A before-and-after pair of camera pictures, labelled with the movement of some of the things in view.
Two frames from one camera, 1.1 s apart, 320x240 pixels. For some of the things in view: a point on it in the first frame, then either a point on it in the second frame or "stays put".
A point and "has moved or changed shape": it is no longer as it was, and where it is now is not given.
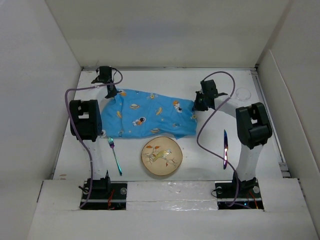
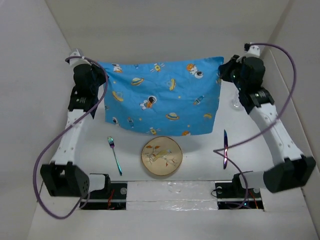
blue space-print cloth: (132, 113) has moved or changed shape
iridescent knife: (226, 148) stays put
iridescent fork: (112, 145) stays put
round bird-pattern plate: (161, 156) stays put
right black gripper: (196, 106) -> (225, 68)
